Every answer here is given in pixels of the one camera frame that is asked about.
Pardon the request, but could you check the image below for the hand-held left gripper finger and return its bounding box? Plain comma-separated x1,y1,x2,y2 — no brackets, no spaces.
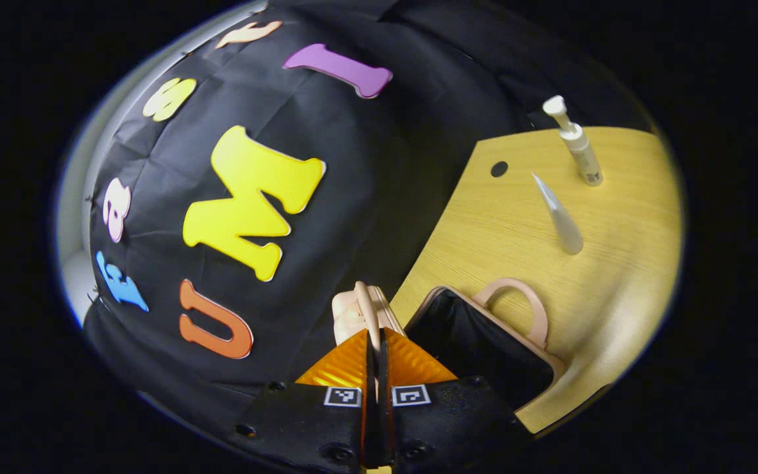
378,327,532,474
226,328,374,474

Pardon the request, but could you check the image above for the white skin care tube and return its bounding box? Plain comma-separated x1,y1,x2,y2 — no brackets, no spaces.
532,172,584,256

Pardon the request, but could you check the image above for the white pump bottle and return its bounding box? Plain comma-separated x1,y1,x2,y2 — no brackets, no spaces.
542,95,604,188

